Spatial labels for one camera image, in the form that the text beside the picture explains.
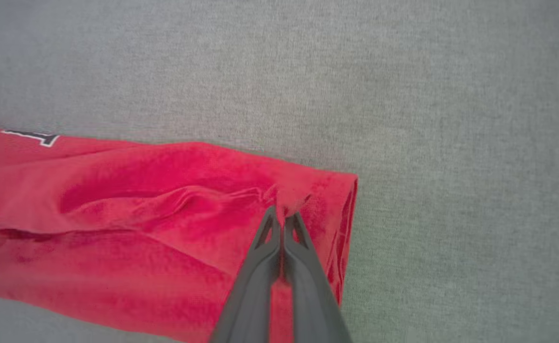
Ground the red Bulls basketball jersey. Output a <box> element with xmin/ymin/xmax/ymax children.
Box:
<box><xmin>0</xmin><ymin>125</ymin><xmax>359</xmax><ymax>343</ymax></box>

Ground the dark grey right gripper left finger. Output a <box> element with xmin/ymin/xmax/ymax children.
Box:
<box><xmin>209</xmin><ymin>206</ymin><xmax>283</xmax><ymax>343</ymax></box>

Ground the grey fabric sofa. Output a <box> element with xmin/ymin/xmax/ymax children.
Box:
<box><xmin>0</xmin><ymin>0</ymin><xmax>559</xmax><ymax>343</ymax></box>

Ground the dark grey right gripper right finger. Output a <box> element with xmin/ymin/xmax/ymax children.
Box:
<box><xmin>283</xmin><ymin>212</ymin><xmax>352</xmax><ymax>343</ymax></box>

